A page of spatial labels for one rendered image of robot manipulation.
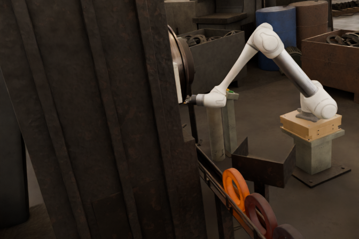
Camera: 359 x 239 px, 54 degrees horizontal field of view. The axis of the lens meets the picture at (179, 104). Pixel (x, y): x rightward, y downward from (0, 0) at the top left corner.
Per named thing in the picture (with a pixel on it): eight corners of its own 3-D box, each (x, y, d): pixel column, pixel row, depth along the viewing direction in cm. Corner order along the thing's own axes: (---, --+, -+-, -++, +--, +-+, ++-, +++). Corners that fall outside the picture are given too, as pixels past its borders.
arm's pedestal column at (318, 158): (312, 150, 304) (313, 118, 293) (351, 170, 269) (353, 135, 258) (275, 165, 291) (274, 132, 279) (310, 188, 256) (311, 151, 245)
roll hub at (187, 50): (189, 92, 193) (183, 42, 183) (171, 80, 218) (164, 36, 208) (198, 89, 195) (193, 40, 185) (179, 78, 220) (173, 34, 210)
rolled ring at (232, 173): (251, 185, 139) (244, 188, 138) (250, 218, 148) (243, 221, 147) (228, 159, 154) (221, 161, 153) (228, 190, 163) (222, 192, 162)
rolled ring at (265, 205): (251, 183, 138) (244, 185, 137) (280, 214, 123) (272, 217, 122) (250, 216, 147) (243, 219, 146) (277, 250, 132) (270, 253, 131)
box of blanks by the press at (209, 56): (192, 107, 435) (184, 46, 407) (155, 94, 499) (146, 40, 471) (248, 84, 489) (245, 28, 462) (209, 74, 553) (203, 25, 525)
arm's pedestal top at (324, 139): (312, 120, 288) (313, 116, 287) (344, 134, 260) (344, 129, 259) (281, 132, 277) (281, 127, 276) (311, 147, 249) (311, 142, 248)
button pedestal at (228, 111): (231, 159, 308) (225, 94, 286) (217, 148, 329) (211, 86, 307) (246, 153, 313) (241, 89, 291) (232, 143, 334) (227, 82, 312)
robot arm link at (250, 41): (243, 39, 245) (247, 43, 233) (259, 17, 240) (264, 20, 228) (258, 50, 248) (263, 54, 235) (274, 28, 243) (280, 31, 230)
